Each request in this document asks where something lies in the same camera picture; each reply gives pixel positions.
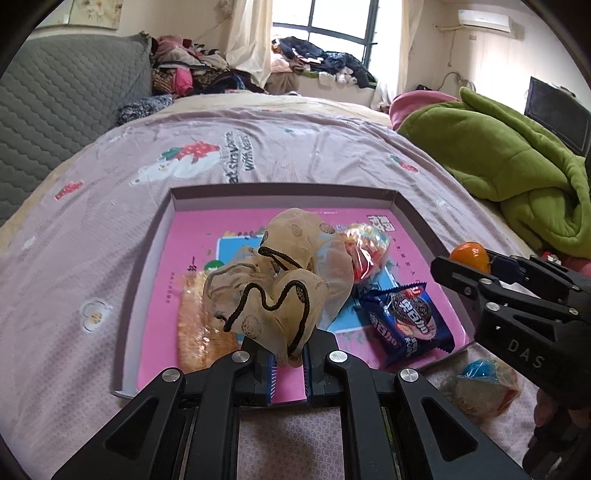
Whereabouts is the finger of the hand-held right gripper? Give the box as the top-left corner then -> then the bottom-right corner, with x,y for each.
430,255 -> 556,325
487,251 -> 591,304

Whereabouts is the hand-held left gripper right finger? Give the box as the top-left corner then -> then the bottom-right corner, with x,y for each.
302,330 -> 532,480

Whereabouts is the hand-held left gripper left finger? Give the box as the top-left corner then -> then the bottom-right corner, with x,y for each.
51,335 -> 278,480

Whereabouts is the orange mandarin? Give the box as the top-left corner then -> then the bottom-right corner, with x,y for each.
449,241 -> 491,273

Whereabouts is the beige mesh drawstring pouch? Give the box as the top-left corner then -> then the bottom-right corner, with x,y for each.
203,208 -> 354,368

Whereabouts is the pink shallow box lid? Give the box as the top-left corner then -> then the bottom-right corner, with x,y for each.
111,182 -> 476,400

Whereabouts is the person's right hand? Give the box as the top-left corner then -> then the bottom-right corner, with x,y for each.
536,387 -> 591,435

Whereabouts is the blue cookie packet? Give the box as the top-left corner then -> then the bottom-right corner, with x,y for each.
359,284 -> 456,370

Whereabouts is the pink cloth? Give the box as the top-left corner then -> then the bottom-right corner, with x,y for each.
561,256 -> 591,278

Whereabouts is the orange cracker packet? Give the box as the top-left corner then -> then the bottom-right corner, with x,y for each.
178,270 -> 242,373

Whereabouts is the green quilted blanket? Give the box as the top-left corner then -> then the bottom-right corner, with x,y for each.
397,87 -> 591,253

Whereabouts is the black television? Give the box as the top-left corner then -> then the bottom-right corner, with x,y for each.
524,76 -> 591,158

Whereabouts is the pink pillow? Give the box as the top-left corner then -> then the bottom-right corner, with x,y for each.
389,90 -> 461,130

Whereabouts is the pink printed bed cover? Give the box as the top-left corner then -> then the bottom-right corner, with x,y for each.
0,106 -> 551,480

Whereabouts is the cream curtain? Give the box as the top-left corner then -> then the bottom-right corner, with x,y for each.
374,0 -> 419,110
226,0 -> 276,91

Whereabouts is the pile of dark clothes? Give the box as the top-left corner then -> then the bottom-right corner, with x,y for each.
270,36 -> 380,89

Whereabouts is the white air conditioner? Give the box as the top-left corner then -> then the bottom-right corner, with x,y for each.
457,7 -> 515,34

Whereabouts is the window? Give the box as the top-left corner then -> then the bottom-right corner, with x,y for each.
272,0 -> 384,82

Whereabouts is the dark patterned cloth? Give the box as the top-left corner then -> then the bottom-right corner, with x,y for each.
116,95 -> 174,126

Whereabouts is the pile of mixed clothes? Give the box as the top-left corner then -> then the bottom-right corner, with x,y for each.
150,33 -> 269,96

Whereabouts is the grey quilted cushion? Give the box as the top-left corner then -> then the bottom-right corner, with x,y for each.
0,31 -> 156,228

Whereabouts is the floral wall picture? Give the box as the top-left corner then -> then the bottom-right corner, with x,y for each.
76,0 -> 122,22

